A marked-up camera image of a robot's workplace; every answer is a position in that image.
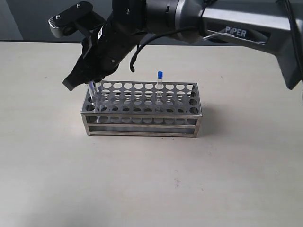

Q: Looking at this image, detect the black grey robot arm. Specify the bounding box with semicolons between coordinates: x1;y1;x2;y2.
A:
55;0;303;90

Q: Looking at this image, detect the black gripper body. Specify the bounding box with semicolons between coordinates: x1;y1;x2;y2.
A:
62;15;142;90

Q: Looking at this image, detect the blue capped tube back row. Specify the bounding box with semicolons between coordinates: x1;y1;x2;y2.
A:
155;71;163;111

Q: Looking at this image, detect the stainless steel test tube rack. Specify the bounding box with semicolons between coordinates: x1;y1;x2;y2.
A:
80;80;203;138

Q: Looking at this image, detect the blue capped tube second row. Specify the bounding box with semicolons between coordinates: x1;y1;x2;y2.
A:
94;81;102;112

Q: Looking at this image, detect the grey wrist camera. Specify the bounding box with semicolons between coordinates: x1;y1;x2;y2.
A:
48;1;105;38

